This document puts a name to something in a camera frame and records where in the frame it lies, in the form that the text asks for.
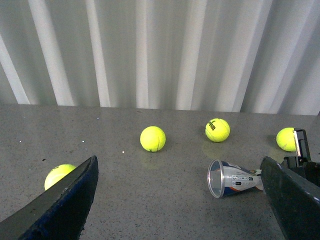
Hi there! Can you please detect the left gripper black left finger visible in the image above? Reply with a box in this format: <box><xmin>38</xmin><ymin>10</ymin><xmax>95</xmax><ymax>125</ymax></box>
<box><xmin>0</xmin><ymin>155</ymin><xmax>99</xmax><ymax>240</ymax></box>

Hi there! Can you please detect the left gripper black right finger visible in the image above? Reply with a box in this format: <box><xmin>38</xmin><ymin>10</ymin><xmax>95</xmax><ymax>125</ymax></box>
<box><xmin>260</xmin><ymin>156</ymin><xmax>320</xmax><ymax>240</ymax></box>

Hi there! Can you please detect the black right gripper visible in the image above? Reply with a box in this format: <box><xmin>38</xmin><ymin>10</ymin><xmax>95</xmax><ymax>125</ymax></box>
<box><xmin>282</xmin><ymin>128</ymin><xmax>320</xmax><ymax>187</ymax></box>

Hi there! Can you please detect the clear plastic tennis ball can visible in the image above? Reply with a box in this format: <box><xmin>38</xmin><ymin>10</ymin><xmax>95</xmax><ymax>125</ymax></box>
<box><xmin>207</xmin><ymin>159</ymin><xmax>264</xmax><ymax>199</ymax></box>

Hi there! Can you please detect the yellow tennis ball near can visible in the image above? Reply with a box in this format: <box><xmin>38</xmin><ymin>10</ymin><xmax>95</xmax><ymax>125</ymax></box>
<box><xmin>276</xmin><ymin>127</ymin><xmax>296</xmax><ymax>152</ymax></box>

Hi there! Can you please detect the yellow tennis ball far left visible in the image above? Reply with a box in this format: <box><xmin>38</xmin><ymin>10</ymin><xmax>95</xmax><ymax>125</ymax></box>
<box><xmin>44</xmin><ymin>164</ymin><xmax>76</xmax><ymax>190</ymax></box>

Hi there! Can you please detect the yellow Wilson tennis ball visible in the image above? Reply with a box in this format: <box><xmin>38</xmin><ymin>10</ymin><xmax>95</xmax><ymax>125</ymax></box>
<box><xmin>205</xmin><ymin>118</ymin><xmax>231</xmax><ymax>143</ymax></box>

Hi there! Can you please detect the plain yellow tennis ball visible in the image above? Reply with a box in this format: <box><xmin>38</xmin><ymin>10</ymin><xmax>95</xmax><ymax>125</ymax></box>
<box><xmin>140</xmin><ymin>126</ymin><xmax>166</xmax><ymax>152</ymax></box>

